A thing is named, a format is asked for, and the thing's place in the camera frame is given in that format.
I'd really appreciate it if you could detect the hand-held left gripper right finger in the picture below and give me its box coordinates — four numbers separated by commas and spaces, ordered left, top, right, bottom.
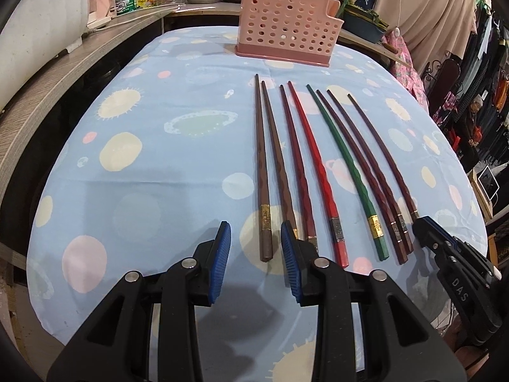
280, 221, 466, 382

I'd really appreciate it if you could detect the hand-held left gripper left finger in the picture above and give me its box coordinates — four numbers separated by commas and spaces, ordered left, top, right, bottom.
47, 221, 232, 382

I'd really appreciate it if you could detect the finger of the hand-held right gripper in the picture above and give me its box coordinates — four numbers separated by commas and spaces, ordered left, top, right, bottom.
423, 216, 462, 248
412, 223, 443, 256

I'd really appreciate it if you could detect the maroon chopstick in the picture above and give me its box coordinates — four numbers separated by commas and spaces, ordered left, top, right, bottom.
327, 89, 415, 253
347, 93, 420, 220
316, 89, 410, 265

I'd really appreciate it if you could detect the green chopstick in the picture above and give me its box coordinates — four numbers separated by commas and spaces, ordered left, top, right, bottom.
306, 84, 389, 261

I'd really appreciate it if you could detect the dark red chopstick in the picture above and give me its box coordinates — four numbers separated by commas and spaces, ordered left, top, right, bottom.
279, 84, 319, 252

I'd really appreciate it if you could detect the brown chopstick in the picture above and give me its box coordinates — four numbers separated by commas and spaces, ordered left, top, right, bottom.
254, 74, 273, 262
260, 81, 299, 243

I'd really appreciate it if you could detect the pink perforated utensil basket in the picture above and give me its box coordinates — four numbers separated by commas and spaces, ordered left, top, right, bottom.
234, 0, 345, 67

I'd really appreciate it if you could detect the white framed screen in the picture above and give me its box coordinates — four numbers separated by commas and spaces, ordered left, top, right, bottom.
477, 165, 500, 200

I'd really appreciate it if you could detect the light blue dotted tablecloth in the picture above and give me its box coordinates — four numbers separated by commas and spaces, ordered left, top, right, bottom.
27, 26, 488, 382

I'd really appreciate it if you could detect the dark red chair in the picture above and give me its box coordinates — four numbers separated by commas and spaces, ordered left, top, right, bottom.
422, 58, 462, 108

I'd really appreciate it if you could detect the pink floral cloth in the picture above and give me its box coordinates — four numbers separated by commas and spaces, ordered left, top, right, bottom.
384, 30, 430, 112

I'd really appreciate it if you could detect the rack of hanging clothes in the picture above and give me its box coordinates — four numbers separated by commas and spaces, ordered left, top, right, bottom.
465, 0, 509, 128

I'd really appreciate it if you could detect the blue plastic basin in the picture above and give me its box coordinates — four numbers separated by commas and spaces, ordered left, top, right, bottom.
342, 6, 388, 44

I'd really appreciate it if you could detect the beige curtain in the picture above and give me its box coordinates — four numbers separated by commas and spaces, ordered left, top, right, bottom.
374, 0, 484, 64

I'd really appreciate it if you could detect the grey wooden counter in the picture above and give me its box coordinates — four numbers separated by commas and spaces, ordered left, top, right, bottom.
0, 4, 171, 203

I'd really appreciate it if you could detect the white plastic tub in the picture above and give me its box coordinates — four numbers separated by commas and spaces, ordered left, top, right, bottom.
0, 0, 98, 112

